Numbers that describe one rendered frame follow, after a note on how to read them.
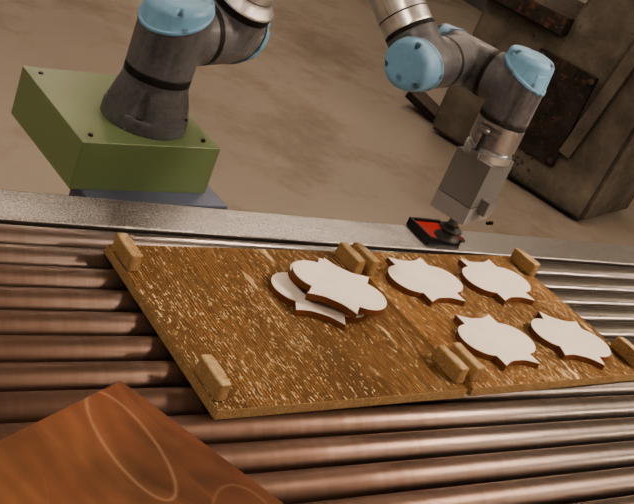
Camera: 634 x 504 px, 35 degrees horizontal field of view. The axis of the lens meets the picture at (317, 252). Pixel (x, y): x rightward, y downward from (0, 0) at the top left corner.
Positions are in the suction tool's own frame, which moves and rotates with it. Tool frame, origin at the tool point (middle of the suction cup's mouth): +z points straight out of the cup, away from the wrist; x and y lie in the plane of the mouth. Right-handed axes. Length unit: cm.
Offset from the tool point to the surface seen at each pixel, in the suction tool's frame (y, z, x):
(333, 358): -34.5, 9.1, -6.6
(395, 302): -11.0, 9.1, -1.5
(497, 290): 12.1, 8.0, -7.8
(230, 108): 233, 103, 219
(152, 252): -41.4, 9.1, 22.3
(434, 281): 0.9, 8.0, -1.2
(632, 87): 357, 28, 86
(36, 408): -75, 11, 4
